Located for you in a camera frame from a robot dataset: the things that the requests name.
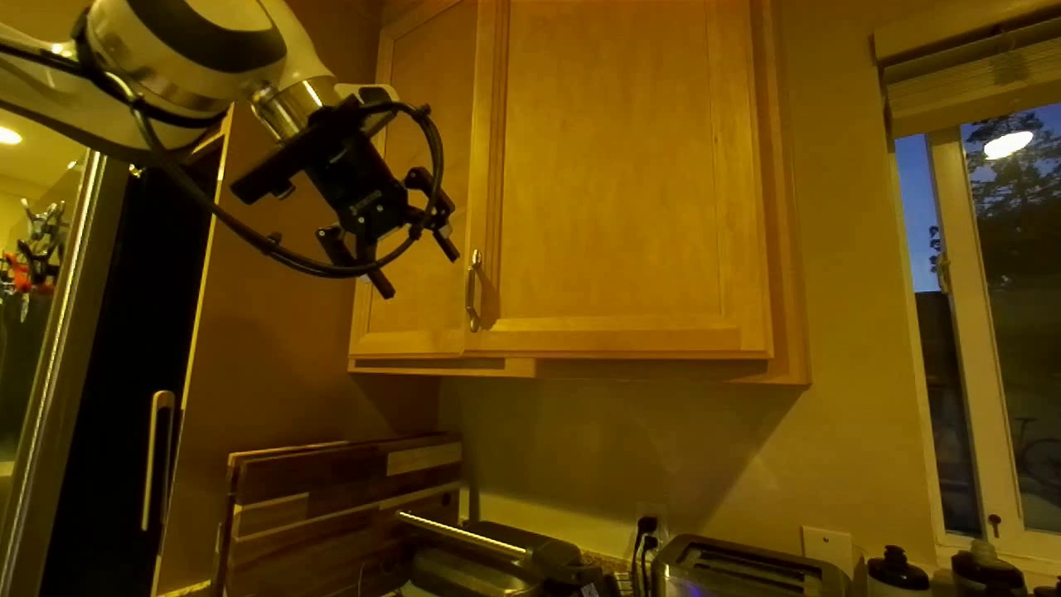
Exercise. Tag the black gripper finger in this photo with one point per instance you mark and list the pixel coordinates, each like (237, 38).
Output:
(433, 216)
(365, 258)

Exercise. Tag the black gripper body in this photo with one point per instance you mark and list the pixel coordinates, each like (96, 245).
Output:
(354, 175)

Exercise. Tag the wooden cabinet door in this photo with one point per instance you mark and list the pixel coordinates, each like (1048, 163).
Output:
(416, 308)
(632, 175)

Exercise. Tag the dark striped wooden cutting board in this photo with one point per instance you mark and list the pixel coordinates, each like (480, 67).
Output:
(319, 497)

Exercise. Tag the stainless steel refrigerator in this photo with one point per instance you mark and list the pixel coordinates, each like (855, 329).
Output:
(112, 384)

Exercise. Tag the wooden tongs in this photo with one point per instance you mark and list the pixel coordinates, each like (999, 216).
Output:
(149, 476)

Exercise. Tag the red fridge magnet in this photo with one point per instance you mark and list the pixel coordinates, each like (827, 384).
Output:
(23, 271)

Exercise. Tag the stainless steel toaster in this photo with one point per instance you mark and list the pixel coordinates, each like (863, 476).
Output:
(741, 568)

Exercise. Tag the white window blind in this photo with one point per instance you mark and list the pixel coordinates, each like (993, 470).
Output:
(973, 69)

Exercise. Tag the wooden wall cabinet carcass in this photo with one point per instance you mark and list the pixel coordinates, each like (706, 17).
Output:
(790, 221)

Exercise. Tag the wall outlet with black plug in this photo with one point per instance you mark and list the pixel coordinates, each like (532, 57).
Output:
(649, 543)

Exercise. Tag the white wall outlet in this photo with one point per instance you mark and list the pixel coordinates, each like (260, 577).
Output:
(832, 548)

